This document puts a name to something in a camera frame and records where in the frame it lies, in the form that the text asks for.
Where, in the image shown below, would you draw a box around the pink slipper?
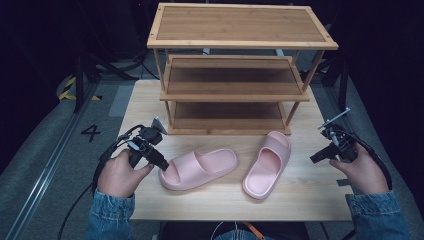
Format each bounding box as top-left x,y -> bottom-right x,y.
157,147 -> 239,192
241,130 -> 292,201

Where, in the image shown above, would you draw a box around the person's right hand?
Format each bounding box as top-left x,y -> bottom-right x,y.
328,142 -> 390,196

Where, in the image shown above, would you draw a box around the orange strap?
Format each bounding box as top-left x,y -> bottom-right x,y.
241,221 -> 267,240

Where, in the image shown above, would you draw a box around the thin white cable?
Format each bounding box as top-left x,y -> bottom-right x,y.
210,221 -> 242,240

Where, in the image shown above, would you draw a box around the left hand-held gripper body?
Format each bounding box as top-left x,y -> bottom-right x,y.
127,116 -> 168,168

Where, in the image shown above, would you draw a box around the metal floor rail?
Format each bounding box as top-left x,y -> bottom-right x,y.
3,83 -> 98,240

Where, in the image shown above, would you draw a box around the yellow black floor tape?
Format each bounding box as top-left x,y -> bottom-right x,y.
58,76 -> 103,102

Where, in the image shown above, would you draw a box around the wooden shoe rack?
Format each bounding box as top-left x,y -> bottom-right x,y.
146,2 -> 340,136

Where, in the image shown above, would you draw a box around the person's denim legs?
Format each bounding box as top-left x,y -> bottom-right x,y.
213,229 -> 278,240

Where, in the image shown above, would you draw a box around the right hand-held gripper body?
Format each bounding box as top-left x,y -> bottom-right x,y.
317,107 -> 360,164

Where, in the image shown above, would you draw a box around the person's left hand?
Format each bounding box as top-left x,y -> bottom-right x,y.
96,148 -> 155,199

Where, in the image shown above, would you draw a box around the black metal stand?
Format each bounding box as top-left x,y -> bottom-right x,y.
72,49 -> 138,114
299,49 -> 351,112

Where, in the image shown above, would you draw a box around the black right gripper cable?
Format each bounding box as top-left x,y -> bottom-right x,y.
339,130 -> 394,191

